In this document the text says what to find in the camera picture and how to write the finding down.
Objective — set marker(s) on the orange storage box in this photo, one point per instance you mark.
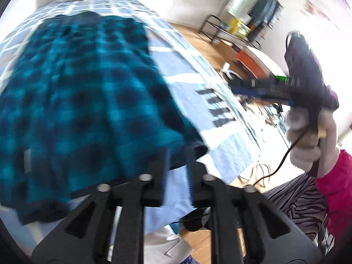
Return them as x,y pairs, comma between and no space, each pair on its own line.
253,64

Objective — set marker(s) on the black clothes rack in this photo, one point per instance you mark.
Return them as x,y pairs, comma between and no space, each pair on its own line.
215,26

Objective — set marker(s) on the white ring light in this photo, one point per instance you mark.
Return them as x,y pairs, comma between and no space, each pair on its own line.
227,74

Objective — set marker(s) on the blue checked bed sheet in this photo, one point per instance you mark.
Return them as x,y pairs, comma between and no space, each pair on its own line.
197,88

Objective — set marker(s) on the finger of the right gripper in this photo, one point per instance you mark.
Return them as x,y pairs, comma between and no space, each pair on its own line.
259,83
264,94

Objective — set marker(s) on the yellow box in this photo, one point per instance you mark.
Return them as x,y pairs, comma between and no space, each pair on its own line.
238,28

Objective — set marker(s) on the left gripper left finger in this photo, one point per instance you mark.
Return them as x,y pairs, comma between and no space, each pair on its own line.
108,226

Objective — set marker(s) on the right gloved hand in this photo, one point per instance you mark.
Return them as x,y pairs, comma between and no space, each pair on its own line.
310,147

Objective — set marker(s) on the teal plaid fleece jacket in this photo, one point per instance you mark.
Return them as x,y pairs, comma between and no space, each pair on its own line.
84,105

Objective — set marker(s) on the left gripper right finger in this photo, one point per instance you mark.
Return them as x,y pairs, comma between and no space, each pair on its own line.
245,226

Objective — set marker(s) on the striped trousers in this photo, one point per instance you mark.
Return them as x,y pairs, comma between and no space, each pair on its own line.
300,201

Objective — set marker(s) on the pink sleeve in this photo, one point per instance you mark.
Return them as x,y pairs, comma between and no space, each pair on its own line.
336,187

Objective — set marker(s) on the dark hanging clothes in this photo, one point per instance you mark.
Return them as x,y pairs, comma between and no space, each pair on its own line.
261,15

